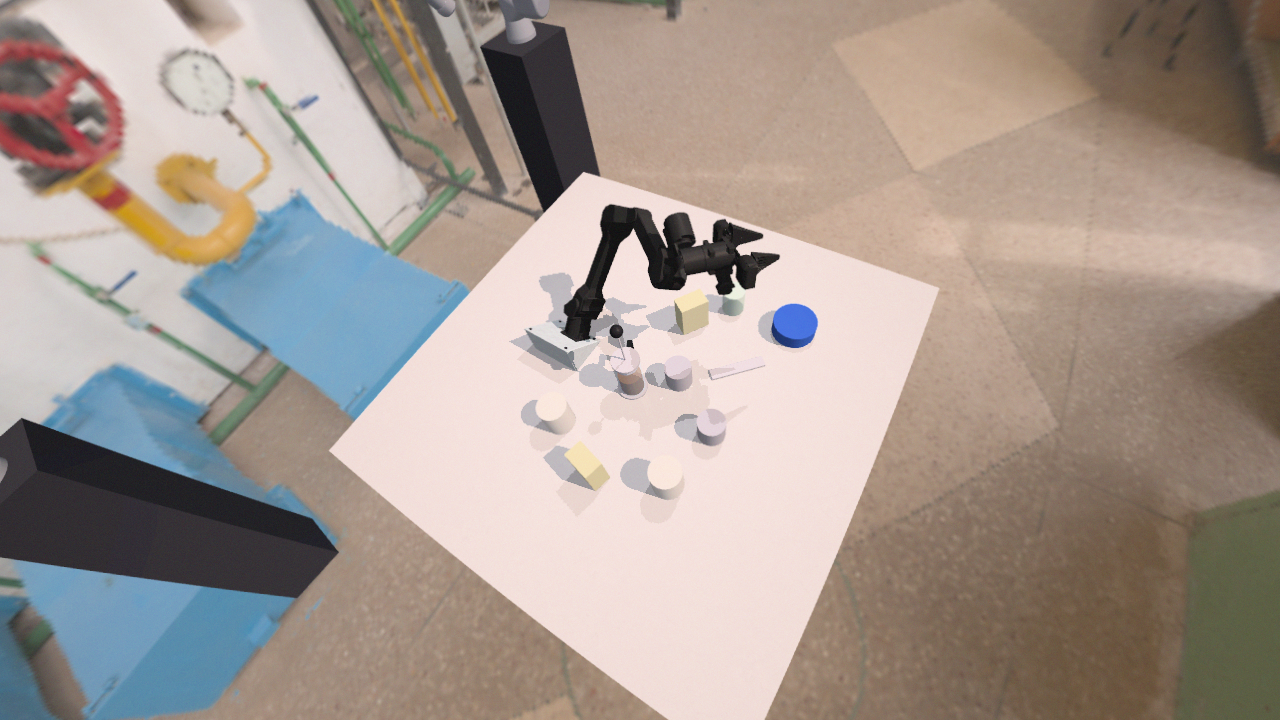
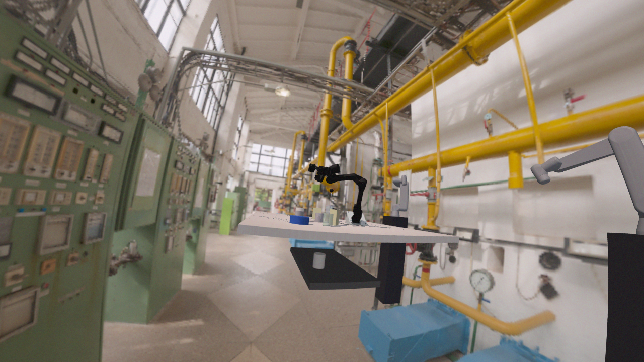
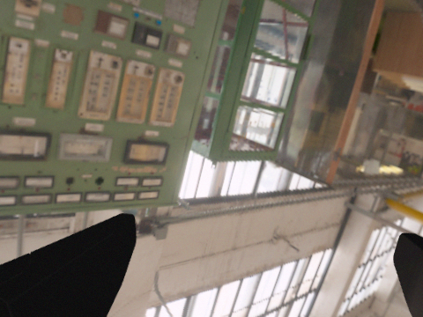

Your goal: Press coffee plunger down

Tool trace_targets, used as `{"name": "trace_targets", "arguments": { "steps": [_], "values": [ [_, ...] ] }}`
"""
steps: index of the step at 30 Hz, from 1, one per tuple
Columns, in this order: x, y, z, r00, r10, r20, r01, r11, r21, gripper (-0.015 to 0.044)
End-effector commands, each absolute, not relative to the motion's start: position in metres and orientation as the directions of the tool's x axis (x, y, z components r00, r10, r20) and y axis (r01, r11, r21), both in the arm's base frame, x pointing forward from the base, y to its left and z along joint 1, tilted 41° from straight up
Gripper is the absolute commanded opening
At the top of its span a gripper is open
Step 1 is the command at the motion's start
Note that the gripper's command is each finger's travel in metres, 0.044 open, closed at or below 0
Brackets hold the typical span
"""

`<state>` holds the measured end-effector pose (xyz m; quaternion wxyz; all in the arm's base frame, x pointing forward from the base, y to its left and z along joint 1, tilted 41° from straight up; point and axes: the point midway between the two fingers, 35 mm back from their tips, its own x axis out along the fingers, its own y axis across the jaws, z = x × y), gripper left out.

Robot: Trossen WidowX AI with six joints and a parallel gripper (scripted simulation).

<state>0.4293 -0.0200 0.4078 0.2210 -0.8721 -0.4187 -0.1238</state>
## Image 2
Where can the blue short cylinder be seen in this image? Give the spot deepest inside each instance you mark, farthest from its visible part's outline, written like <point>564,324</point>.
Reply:
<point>301,220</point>

